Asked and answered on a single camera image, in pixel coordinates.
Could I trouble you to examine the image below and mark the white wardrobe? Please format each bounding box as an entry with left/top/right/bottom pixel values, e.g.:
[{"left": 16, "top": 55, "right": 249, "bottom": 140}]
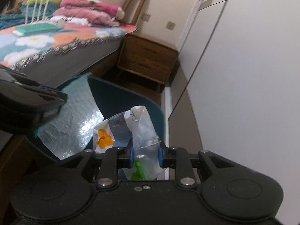
[{"left": 168, "top": 0, "right": 299, "bottom": 224}]

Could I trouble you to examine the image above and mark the pink folded blanket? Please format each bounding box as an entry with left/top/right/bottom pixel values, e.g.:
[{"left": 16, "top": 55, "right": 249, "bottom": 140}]
[{"left": 60, "top": 0, "right": 125, "bottom": 20}]

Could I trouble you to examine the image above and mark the light pink folded garment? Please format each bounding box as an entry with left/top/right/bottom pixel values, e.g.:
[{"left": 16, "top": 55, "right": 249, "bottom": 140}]
[{"left": 51, "top": 7, "right": 120, "bottom": 27}]

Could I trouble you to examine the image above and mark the white wifi router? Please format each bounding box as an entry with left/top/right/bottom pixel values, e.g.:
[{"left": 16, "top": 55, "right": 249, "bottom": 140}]
[{"left": 12, "top": 0, "right": 63, "bottom": 37}]

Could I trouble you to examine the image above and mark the wooden bed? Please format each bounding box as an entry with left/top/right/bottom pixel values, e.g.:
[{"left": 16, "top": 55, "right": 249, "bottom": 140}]
[{"left": 1, "top": 0, "right": 146, "bottom": 87}]

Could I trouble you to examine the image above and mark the clear plastic bag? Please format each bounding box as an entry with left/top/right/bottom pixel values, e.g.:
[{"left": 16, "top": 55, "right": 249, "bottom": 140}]
[{"left": 93, "top": 106, "right": 164, "bottom": 181}]

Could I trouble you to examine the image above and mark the teal quilt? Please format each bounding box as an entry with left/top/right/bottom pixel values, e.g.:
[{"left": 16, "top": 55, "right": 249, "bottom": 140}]
[{"left": 1, "top": 3, "right": 46, "bottom": 29}]

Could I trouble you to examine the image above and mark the teal grid tray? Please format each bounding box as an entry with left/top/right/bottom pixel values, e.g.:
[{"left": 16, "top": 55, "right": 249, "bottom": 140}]
[{"left": 15, "top": 22, "right": 63, "bottom": 34}]

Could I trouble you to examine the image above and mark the silver foil bubble bag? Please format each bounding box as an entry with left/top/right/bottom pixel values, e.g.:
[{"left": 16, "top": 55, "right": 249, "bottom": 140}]
[{"left": 37, "top": 74, "right": 104, "bottom": 160}]

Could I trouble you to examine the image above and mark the dark teal trash bin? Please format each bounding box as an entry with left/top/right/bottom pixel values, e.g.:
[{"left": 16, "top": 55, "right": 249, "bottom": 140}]
[{"left": 33, "top": 77, "right": 164, "bottom": 160}]

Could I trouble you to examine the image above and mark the wall socket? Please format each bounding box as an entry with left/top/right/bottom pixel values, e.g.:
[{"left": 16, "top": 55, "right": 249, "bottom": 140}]
[
  {"left": 166, "top": 21, "right": 176, "bottom": 31},
  {"left": 141, "top": 13, "right": 151, "bottom": 22}
]

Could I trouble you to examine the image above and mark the floral bed sheet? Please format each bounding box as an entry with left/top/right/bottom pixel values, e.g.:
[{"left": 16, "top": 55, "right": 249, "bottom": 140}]
[{"left": 1, "top": 23, "right": 137, "bottom": 71}]

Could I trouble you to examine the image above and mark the wall socket left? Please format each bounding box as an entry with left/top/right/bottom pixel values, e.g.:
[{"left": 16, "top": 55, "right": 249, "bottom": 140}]
[{"left": 141, "top": 13, "right": 151, "bottom": 22}]

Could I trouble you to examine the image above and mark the wall socket right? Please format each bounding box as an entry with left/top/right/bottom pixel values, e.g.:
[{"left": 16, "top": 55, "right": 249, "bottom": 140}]
[{"left": 166, "top": 21, "right": 176, "bottom": 31}]

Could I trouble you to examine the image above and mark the wooden nightstand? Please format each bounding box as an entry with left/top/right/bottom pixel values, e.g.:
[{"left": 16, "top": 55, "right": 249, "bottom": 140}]
[{"left": 117, "top": 33, "right": 179, "bottom": 93}]

